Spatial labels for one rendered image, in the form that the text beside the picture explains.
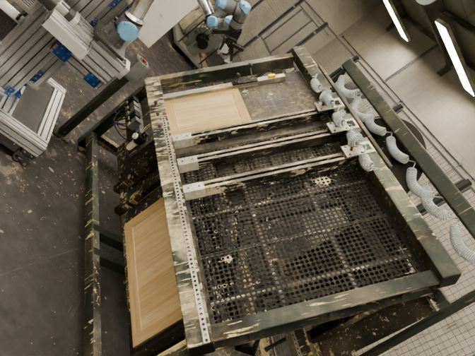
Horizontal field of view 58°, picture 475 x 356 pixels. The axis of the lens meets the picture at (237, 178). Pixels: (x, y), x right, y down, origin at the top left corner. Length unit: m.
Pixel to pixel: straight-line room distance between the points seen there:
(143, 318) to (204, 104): 1.55
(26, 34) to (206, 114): 1.24
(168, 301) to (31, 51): 1.78
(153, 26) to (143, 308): 5.10
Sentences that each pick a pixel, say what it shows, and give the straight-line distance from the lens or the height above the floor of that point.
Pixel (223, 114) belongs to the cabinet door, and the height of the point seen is 1.21.
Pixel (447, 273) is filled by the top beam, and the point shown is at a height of 1.88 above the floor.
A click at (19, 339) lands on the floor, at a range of 2.55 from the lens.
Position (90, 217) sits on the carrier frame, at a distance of 3.08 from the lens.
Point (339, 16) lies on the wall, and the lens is 12.48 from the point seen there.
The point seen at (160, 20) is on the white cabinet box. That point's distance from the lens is 7.00.
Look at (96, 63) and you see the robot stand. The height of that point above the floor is 0.87.
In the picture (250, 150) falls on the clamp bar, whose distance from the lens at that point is 2.70.
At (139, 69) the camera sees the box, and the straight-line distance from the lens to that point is 3.35.
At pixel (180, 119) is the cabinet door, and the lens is 3.09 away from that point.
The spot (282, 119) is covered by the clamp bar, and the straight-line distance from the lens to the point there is 2.94.
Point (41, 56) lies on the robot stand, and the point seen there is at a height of 0.59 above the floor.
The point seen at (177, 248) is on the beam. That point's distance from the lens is 2.29.
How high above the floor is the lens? 1.94
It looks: 17 degrees down
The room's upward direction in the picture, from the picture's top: 55 degrees clockwise
